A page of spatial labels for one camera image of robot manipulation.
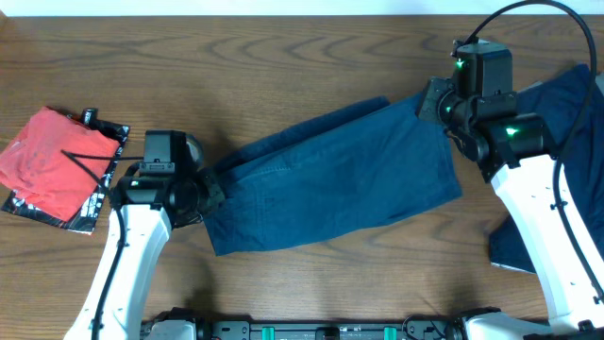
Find black white patterned folded garment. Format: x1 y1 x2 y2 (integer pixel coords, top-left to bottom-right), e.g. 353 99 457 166
1 108 130 234

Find pile of navy garments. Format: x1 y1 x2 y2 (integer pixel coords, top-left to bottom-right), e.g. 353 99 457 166
488 63 604 275

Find black mounting rail base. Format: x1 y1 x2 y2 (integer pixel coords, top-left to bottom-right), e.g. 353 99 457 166
141 306 604 340

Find red folded t-shirt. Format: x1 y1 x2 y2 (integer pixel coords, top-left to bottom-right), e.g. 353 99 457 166
1 107 120 221

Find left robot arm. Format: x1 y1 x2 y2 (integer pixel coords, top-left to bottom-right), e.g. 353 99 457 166
64 169 225 339

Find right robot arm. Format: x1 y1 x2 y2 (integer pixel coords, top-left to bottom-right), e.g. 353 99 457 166
416 76 603 339

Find navy blue shorts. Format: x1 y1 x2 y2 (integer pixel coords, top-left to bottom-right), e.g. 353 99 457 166
204 95 461 256

